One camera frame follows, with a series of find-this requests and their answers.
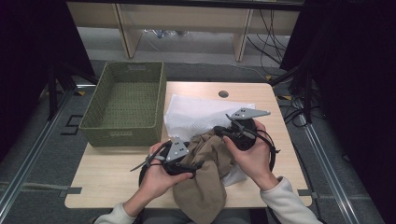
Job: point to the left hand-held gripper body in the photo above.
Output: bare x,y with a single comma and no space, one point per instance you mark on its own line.
176,152

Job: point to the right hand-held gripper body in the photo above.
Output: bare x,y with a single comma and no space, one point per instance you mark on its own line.
244,133

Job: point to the beige garment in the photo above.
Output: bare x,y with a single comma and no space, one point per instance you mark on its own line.
202,186

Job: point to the white mesh laundry bag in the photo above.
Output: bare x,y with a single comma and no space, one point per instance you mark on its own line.
193,115

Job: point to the green woven basket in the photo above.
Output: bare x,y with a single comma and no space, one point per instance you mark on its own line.
130,102

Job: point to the person's right hand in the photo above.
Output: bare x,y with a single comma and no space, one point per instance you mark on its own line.
255,161

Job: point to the person's left hand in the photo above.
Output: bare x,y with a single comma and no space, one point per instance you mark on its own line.
158,183

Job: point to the person's legs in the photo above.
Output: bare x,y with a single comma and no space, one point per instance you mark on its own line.
155,217

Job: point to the black metal stand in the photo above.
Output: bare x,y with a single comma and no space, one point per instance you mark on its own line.
52,93
307,93

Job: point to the grey tape strip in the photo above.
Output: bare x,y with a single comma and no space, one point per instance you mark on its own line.
306,193
46,187

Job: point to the clear plastic bag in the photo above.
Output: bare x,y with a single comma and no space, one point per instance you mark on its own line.
165,32

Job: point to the dark curtain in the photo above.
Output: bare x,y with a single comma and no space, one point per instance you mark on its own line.
25,62
358,93

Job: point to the metal floor rail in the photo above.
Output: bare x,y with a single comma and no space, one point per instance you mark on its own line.
34,152
330,174

